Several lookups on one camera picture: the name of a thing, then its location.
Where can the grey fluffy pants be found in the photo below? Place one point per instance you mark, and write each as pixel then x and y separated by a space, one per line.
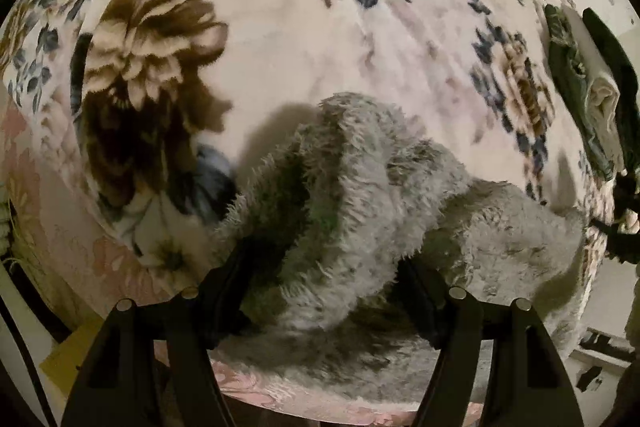
pixel 370 217

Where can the dark green garment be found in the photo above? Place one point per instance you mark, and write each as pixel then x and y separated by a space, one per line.
pixel 575 82

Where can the pink patterned bedsheet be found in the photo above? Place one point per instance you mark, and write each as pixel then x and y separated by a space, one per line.
pixel 95 257

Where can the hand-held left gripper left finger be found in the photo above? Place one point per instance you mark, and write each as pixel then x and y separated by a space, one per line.
pixel 227 302

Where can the white shelf unit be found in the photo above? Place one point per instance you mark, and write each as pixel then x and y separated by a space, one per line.
pixel 605 352

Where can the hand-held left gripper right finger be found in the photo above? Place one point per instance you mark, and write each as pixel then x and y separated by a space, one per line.
pixel 425 302

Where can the white folded cloth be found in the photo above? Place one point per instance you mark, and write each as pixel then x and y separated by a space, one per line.
pixel 600 92

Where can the yellow paper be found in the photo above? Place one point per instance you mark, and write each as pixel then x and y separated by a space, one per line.
pixel 65 357

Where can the floral fleece blanket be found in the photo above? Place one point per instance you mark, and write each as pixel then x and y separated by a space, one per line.
pixel 280 32

